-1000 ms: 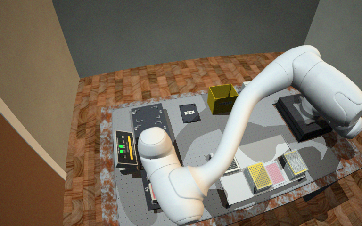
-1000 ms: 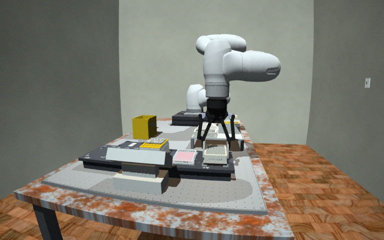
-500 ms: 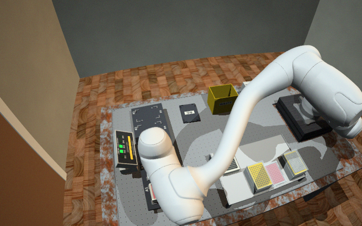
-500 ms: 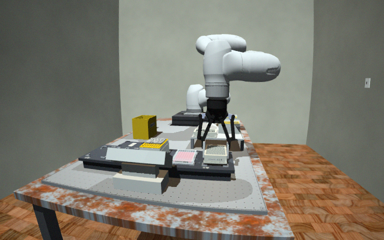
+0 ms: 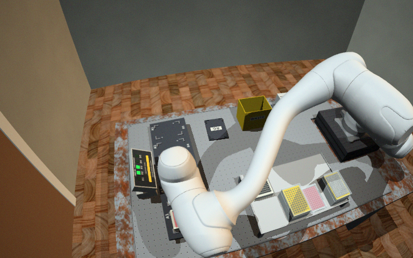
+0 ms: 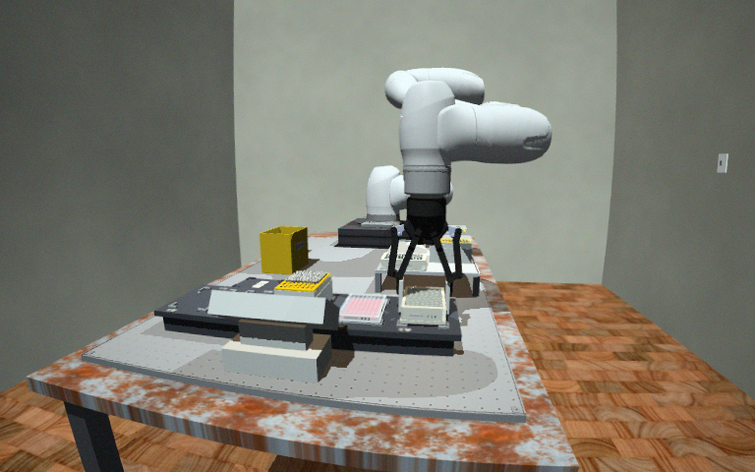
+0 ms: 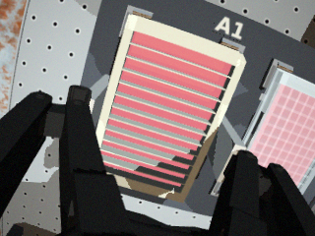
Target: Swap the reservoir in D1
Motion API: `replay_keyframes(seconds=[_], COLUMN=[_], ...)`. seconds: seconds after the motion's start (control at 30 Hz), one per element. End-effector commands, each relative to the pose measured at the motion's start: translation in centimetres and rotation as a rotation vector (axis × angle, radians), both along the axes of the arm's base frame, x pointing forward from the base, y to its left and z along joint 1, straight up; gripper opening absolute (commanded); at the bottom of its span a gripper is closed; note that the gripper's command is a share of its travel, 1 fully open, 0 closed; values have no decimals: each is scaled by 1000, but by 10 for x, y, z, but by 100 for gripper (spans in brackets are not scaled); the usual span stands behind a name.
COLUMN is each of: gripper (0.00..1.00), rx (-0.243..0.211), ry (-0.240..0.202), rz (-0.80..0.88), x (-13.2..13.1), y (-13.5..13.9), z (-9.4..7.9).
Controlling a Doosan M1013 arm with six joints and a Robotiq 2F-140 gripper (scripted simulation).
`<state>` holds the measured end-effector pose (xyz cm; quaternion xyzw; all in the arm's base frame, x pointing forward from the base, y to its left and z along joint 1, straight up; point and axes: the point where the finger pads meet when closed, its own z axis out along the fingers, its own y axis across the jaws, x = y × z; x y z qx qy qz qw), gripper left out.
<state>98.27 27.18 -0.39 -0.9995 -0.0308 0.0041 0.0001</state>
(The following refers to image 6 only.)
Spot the dark grey rectangular pad with rg label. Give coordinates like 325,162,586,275
232,277,284,289

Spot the pink trough reservoir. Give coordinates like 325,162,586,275
400,286,446,325

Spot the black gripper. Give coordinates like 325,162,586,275
387,197,463,315

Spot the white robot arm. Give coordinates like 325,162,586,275
356,68,552,228

